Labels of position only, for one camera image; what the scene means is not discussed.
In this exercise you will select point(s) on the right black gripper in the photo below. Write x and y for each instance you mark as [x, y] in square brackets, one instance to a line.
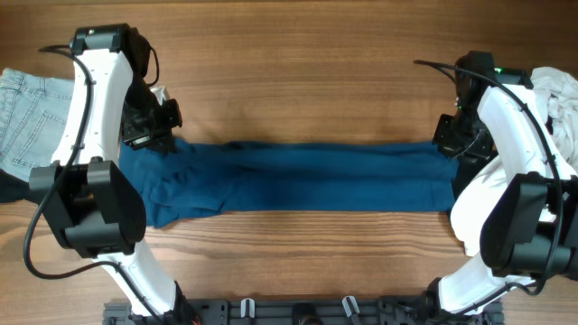
[442, 138]

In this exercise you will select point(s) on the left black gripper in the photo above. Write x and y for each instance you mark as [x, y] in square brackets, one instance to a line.
[150, 139]

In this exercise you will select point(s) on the blue t-shirt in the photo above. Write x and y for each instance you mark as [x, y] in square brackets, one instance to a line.
[206, 180]

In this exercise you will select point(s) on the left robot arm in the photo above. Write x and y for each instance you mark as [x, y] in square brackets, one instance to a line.
[88, 203]

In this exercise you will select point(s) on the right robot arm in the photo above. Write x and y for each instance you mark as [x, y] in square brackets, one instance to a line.
[517, 216]

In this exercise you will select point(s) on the black garment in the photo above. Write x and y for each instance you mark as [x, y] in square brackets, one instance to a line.
[468, 168]

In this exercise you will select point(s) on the white garment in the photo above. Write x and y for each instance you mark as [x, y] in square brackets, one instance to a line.
[556, 97]

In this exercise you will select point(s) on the folded light denim shorts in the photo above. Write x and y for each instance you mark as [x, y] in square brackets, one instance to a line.
[34, 112]

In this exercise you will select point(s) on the dark garment under shorts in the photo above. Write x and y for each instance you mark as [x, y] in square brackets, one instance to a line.
[13, 189]

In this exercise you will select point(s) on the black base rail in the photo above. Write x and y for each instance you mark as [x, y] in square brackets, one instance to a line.
[388, 310]

